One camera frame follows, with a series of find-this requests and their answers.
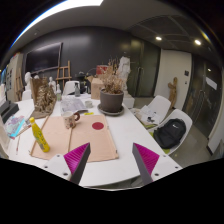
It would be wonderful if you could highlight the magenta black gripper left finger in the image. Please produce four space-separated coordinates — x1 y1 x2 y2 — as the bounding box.
64 143 91 185

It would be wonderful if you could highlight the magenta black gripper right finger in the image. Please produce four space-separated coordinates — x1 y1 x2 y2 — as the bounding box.
132 143 159 185

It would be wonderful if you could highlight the black backpack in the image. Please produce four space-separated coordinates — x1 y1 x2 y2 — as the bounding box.
153 119 186 149

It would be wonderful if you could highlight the brown cardboard mat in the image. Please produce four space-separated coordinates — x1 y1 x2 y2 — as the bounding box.
30 115 118 162

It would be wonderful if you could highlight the red round coaster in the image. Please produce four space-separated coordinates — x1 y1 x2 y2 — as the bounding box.
92 122 104 130

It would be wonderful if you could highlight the floral ceramic mug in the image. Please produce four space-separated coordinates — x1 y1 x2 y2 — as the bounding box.
62 111 80 129

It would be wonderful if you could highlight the yellow bottle with green label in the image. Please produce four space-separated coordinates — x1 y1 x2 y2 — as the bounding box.
29 117 50 152

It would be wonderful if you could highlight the white chair with papers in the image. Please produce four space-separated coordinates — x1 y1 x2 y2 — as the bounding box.
131 95 171 129

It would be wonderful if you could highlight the open magazine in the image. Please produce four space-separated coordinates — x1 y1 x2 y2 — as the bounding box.
61 96 87 113

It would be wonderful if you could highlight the grey plant saucer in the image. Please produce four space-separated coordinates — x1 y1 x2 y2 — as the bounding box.
97 104 124 116

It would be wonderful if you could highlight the white chair with backpack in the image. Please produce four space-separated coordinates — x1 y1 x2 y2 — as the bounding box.
149 109 192 155

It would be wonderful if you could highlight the golden sculpture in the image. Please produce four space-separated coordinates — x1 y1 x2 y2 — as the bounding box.
31 77 56 119

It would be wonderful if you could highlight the colourful book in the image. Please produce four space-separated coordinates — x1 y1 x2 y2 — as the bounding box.
4 116 30 139

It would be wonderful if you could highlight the clear plastic bottle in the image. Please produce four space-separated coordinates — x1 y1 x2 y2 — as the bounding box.
74 83 80 97

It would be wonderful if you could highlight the grey pot with dried plant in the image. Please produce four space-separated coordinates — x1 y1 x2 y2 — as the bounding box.
99 59 124 112

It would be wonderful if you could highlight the white chair behind table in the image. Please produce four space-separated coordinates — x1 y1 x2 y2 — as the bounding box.
63 81 80 95

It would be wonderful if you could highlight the wooden figure statue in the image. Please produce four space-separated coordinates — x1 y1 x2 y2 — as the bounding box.
168 77 178 109

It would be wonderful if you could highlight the cardboard box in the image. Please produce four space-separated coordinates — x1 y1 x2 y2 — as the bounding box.
91 78 104 100

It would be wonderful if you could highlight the wooden easel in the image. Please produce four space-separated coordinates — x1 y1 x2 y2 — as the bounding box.
56 62 72 86

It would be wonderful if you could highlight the white plaster statue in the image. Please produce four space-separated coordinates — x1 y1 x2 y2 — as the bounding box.
117 56 131 91

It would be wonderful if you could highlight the black wall screen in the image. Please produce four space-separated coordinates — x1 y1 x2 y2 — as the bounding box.
25 42 62 73

